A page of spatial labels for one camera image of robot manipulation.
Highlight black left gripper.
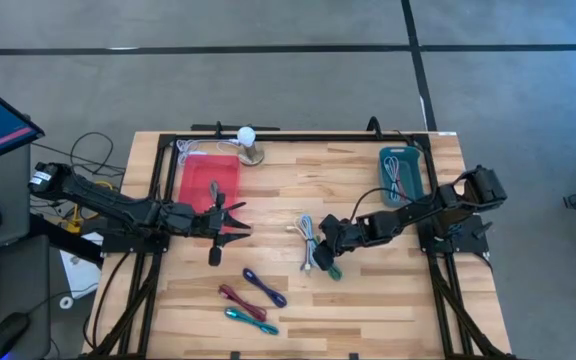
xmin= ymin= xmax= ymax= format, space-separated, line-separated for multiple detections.
xmin=167 ymin=199 xmax=253 ymax=249

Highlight light blue USB cable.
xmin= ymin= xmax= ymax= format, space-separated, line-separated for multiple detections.
xmin=295 ymin=213 xmax=318 ymax=274

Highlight dark blue braided cable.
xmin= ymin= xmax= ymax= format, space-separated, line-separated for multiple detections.
xmin=241 ymin=267 xmax=288 ymax=309

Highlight red braided cable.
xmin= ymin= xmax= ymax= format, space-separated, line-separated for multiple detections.
xmin=217 ymin=283 xmax=268 ymax=323

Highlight white pink USB cable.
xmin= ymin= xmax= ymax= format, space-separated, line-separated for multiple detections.
xmin=384 ymin=155 xmax=408 ymax=204

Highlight red translucent plastic bin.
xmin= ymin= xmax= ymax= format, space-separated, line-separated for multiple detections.
xmin=177 ymin=153 xmax=243 ymax=232

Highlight table lamp with white bulb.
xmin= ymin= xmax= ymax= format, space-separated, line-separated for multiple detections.
xmin=236 ymin=125 xmax=266 ymax=167

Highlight grey-teal plastic bin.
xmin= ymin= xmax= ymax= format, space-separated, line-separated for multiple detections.
xmin=378 ymin=145 xmax=427 ymax=209

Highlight white paper sheet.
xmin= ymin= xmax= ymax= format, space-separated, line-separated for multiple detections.
xmin=59 ymin=233 xmax=103 ymax=300

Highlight yellow clamp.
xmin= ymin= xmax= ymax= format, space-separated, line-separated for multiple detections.
xmin=64 ymin=179 xmax=114 ymax=235

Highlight grey desk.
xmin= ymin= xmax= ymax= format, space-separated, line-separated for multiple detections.
xmin=0 ymin=142 xmax=53 ymax=360

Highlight black computer mouse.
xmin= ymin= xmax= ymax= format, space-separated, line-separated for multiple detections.
xmin=0 ymin=311 xmax=32 ymax=360

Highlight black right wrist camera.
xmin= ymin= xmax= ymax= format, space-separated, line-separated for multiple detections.
xmin=311 ymin=242 xmax=336 ymax=272

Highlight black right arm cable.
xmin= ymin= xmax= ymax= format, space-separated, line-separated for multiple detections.
xmin=350 ymin=186 xmax=405 ymax=222

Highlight teal braided cable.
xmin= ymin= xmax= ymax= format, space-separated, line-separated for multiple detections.
xmin=223 ymin=306 xmax=280 ymax=336

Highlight white lamp power cable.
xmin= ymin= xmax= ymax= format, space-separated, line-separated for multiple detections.
xmin=175 ymin=138 xmax=242 ymax=167

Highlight black aluminium table frame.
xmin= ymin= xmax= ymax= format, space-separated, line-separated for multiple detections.
xmin=83 ymin=115 xmax=519 ymax=360

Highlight black floor cables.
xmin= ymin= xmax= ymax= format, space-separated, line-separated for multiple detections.
xmin=30 ymin=131 xmax=127 ymax=177

